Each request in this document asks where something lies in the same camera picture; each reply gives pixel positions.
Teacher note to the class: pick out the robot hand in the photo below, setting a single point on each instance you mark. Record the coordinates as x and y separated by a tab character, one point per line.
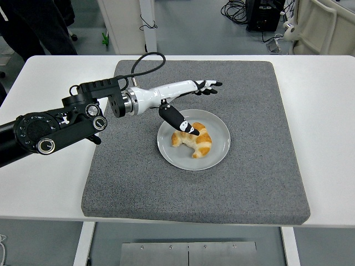
166	92

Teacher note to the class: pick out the golden croissant bread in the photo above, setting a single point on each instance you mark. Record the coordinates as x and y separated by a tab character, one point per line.
203	144

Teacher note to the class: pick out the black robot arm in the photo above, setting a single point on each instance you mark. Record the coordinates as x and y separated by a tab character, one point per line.
69	133

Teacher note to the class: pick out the grey round plate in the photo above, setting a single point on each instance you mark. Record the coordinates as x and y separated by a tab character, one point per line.
217	130

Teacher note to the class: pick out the grey metal plate with screws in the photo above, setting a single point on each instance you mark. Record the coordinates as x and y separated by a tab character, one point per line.
188	255

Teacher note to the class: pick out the white cabinet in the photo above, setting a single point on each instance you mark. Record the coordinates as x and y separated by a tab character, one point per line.
124	25

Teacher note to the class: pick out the small green object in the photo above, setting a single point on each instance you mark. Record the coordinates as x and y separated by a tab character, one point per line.
105	38

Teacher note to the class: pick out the grey felt mat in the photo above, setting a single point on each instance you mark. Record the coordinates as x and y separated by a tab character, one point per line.
194	194

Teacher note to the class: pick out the white chair leg with caster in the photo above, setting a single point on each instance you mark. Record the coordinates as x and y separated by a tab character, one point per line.
74	36

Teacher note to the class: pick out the grey foot pedal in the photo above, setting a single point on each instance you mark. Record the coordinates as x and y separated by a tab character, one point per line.
274	45

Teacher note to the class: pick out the black equipment box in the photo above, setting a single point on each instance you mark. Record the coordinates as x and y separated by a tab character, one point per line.
263	16

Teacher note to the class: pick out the person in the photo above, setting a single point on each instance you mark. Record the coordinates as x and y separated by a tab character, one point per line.
33	22

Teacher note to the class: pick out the black chair part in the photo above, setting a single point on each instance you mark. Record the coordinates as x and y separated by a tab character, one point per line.
2	94

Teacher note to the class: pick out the white table leg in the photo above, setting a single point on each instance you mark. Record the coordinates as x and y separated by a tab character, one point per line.
289	246
83	243

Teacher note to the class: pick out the cream plastic cart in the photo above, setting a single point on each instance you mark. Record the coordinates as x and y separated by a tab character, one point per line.
327	27

